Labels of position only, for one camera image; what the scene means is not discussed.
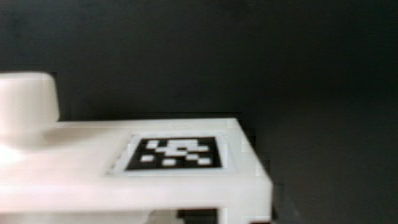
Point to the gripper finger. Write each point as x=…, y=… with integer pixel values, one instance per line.
x=197, y=216

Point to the white drawer box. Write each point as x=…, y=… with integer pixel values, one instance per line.
x=117, y=172

